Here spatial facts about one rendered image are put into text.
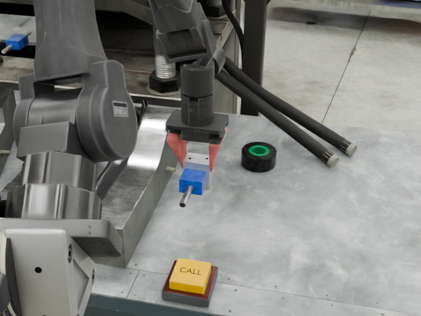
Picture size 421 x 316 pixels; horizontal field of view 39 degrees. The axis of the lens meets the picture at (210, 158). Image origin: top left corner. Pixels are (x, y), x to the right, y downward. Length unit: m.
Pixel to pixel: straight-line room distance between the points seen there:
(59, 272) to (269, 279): 0.60
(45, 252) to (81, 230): 0.04
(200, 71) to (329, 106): 2.51
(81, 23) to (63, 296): 0.26
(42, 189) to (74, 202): 0.03
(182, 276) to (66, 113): 0.49
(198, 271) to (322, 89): 2.72
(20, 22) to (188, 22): 1.03
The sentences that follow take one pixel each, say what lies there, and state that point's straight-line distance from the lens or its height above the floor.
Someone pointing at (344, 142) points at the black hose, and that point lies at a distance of 1.42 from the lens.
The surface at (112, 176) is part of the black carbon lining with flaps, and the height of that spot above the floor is 0.88.
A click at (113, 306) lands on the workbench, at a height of 0.77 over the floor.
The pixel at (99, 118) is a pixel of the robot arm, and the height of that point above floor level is 1.27.
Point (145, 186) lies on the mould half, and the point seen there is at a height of 0.89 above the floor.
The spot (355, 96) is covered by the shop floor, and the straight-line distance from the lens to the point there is 3.59.
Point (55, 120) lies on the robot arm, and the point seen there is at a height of 1.26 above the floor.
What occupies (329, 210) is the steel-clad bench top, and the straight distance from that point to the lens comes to 1.23.
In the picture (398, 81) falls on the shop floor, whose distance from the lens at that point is 3.86.
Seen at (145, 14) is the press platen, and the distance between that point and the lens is 1.64.
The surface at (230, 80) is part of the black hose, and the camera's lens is 1.50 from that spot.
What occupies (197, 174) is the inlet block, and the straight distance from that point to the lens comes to 1.05.
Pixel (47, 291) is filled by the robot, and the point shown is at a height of 1.17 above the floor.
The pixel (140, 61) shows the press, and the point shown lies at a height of 0.78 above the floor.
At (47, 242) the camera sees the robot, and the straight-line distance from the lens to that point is 0.50.
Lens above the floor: 1.53
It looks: 32 degrees down
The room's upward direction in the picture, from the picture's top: 1 degrees clockwise
